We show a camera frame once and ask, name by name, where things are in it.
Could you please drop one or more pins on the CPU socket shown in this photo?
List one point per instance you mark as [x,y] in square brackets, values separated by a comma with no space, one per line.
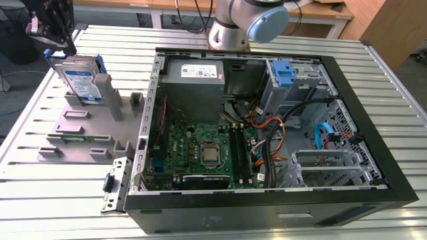
[210,144]

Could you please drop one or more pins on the wooden desk white frame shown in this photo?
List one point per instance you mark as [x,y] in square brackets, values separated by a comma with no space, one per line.
[327,12]

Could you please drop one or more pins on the grey power supply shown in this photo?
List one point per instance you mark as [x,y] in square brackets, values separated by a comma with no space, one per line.
[190,100]

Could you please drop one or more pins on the black open PC case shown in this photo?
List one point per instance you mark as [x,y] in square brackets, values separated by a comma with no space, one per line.
[234,215]

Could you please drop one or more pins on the black graphics card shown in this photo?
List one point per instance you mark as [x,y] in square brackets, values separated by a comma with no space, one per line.
[207,182]

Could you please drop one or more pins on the silver disk bay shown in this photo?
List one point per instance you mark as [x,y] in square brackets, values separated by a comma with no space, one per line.
[334,169]

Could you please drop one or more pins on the silver hinged slot bracket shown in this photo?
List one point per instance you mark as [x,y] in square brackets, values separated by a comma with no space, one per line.
[118,175]

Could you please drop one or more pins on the green motherboard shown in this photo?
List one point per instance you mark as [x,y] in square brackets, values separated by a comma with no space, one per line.
[187,150]

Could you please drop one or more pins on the hard disk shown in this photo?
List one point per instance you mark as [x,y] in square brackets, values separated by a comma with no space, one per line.
[82,82]

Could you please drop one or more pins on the green RAM stick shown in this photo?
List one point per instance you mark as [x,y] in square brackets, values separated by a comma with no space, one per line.
[80,139]

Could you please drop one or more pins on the black office chair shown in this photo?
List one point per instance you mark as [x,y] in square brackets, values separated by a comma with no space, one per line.
[20,50]

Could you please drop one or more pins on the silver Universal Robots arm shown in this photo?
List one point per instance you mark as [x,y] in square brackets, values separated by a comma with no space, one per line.
[227,32]

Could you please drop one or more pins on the black RAM slot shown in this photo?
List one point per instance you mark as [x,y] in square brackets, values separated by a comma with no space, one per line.
[236,155]
[244,155]

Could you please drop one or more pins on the long wooden top table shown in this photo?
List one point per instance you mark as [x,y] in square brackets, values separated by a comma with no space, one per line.
[134,3]

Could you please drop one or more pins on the silver optical drive cage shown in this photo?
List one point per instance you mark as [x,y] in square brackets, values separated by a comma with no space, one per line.
[294,97]

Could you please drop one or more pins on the silver CPU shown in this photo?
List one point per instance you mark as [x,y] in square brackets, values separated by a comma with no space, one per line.
[211,154]

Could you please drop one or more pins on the grey parts rack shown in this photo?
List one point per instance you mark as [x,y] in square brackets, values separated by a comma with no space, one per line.
[96,125]

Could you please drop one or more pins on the wooden cabinet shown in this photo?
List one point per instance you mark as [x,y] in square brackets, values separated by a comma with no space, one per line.
[394,25]

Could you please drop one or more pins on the blue bracket latch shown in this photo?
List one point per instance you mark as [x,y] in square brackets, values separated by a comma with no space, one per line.
[108,182]

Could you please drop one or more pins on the blue plastic drive latch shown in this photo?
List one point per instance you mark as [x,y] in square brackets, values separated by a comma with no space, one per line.
[283,72]

